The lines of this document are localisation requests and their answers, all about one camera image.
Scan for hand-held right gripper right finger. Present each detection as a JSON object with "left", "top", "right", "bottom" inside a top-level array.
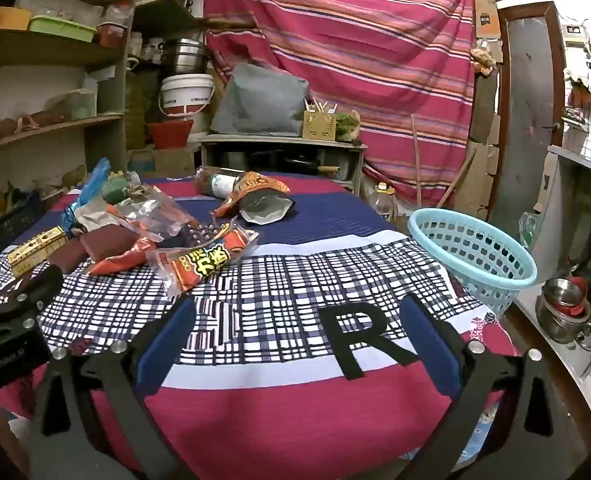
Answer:
[{"left": 399, "top": 292, "right": 566, "bottom": 480}]

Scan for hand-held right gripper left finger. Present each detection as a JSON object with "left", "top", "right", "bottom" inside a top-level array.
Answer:
[{"left": 28, "top": 296, "right": 199, "bottom": 480}]

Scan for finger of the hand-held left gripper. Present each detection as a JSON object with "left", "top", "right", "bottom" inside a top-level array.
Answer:
[{"left": 0, "top": 264, "right": 65, "bottom": 356}]

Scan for light blue plastic basket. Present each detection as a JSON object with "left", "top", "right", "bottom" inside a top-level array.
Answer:
[{"left": 407, "top": 208, "right": 539, "bottom": 316}]

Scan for yellow cardboard box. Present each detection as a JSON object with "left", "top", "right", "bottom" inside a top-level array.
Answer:
[{"left": 8, "top": 226, "right": 68, "bottom": 276}]

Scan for dark blue plastic crate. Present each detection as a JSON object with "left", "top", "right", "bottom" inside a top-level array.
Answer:
[{"left": 0, "top": 192, "right": 44, "bottom": 261}]

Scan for orange red snack packet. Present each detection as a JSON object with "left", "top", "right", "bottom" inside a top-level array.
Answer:
[{"left": 86, "top": 235, "right": 161, "bottom": 276}]

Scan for purple ball blister pack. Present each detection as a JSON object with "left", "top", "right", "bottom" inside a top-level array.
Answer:
[{"left": 173, "top": 222, "right": 226, "bottom": 251}]

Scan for printed packet with dried goods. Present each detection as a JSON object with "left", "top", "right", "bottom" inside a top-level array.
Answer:
[{"left": 108, "top": 185, "right": 201, "bottom": 241}]

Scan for steel pots with red lid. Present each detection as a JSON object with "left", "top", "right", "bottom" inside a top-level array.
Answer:
[{"left": 535, "top": 276, "right": 591, "bottom": 345}]

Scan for white counter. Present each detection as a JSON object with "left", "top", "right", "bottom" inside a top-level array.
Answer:
[{"left": 515, "top": 145, "right": 591, "bottom": 436}]

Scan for blue plastic wrapper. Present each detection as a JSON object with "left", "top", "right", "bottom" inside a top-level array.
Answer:
[{"left": 60, "top": 157, "right": 112, "bottom": 231}]

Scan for cooking oil bottle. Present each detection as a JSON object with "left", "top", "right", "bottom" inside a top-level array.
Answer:
[{"left": 374, "top": 181, "right": 396, "bottom": 223}]

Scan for green plastic bag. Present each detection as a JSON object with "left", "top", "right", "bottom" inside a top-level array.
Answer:
[{"left": 518, "top": 211, "right": 542, "bottom": 249}]

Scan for green label jar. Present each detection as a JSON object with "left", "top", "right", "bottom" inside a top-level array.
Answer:
[{"left": 100, "top": 171, "right": 141, "bottom": 203}]

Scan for white label jar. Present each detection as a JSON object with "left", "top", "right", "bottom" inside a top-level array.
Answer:
[{"left": 194, "top": 167, "right": 241, "bottom": 197}]

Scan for orange foil snack bag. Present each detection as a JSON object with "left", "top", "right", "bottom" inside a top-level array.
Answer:
[{"left": 212, "top": 171, "right": 296, "bottom": 226}]

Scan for wooden stick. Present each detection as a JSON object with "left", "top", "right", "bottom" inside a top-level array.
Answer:
[{"left": 409, "top": 114, "right": 423, "bottom": 206}]

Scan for red plastic basket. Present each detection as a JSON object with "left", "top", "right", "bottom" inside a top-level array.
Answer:
[{"left": 147, "top": 119, "right": 195, "bottom": 150}]

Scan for clear plastic container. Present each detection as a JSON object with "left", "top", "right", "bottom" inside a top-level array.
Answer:
[{"left": 68, "top": 89, "right": 99, "bottom": 121}]

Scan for green leafy vegetables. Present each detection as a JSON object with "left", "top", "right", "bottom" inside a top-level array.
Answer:
[{"left": 335, "top": 110, "right": 361, "bottom": 142}]

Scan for white plastic bucket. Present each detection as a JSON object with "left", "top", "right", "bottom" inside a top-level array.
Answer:
[{"left": 160, "top": 74, "right": 215, "bottom": 120}]

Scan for grey door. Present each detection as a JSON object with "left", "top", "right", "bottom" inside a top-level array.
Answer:
[{"left": 495, "top": 2, "right": 566, "bottom": 221}]

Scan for wooden shelf unit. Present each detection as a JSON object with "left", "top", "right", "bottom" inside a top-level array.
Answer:
[{"left": 0, "top": 0, "right": 206, "bottom": 201}]

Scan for grey cushion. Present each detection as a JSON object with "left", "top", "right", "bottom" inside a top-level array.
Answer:
[{"left": 210, "top": 62, "right": 310, "bottom": 136}]

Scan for green plastic tray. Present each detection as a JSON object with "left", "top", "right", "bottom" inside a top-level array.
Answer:
[{"left": 28, "top": 15, "right": 98, "bottom": 43}]

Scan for stacked steel pots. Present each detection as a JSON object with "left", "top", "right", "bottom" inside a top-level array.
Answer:
[{"left": 158, "top": 37, "right": 211, "bottom": 78}]

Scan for red striped curtain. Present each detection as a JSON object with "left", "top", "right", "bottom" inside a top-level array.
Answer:
[{"left": 203, "top": 0, "right": 476, "bottom": 206}]

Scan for orange box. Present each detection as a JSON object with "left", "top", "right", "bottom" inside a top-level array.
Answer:
[{"left": 0, "top": 6, "right": 32, "bottom": 31}]

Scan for red paper cup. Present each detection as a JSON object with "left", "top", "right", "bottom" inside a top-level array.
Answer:
[{"left": 97, "top": 7, "right": 129, "bottom": 46}]

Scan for stack of cardboard pieces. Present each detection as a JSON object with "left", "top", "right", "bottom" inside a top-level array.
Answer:
[{"left": 468, "top": 0, "right": 503, "bottom": 221}]

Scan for black pan wooden handle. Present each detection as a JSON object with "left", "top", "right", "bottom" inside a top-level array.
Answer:
[{"left": 283, "top": 155, "right": 339, "bottom": 177}]

